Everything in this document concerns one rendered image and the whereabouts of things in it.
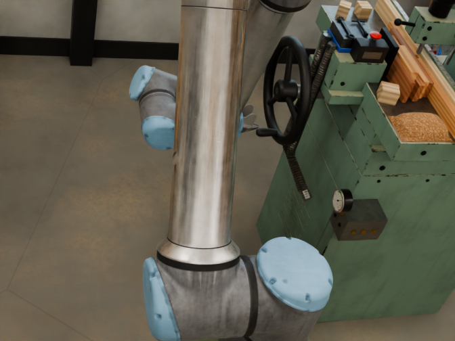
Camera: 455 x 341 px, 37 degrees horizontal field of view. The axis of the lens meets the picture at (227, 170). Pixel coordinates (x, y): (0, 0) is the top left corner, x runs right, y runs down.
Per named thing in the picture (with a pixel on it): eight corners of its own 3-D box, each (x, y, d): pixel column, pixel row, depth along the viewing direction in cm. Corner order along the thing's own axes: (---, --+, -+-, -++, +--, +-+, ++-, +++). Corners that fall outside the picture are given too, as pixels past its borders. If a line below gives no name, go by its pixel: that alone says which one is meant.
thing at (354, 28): (326, 32, 176) (333, 13, 172) (364, 34, 179) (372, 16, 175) (343, 62, 167) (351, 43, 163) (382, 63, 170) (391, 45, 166)
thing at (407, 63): (377, 57, 184) (386, 34, 179) (383, 57, 184) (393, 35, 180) (401, 95, 173) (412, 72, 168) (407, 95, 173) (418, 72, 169)
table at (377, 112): (285, 19, 200) (290, 1, 196) (376, 25, 209) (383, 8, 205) (356, 162, 159) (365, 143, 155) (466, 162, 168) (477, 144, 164)
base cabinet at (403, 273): (254, 223, 254) (308, 71, 206) (389, 218, 272) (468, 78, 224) (286, 326, 224) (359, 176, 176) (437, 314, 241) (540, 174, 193)
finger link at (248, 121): (270, 122, 180) (242, 112, 176) (258, 137, 183) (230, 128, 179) (267, 114, 182) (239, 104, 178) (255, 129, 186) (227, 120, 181)
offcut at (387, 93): (377, 101, 168) (382, 90, 166) (376, 92, 171) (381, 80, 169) (395, 105, 169) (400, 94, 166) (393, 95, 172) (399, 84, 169)
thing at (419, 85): (380, 52, 186) (387, 36, 182) (386, 53, 186) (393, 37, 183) (412, 101, 172) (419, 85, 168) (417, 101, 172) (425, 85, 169)
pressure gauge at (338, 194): (327, 204, 180) (337, 183, 175) (340, 203, 182) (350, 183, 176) (335, 222, 176) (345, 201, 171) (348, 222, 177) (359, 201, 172)
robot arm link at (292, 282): (321, 349, 131) (351, 296, 119) (237, 355, 126) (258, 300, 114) (300, 284, 141) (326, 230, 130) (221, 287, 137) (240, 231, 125)
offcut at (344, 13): (334, 18, 194) (339, 5, 191) (336, 13, 197) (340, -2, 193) (344, 21, 194) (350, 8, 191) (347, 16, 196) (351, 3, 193)
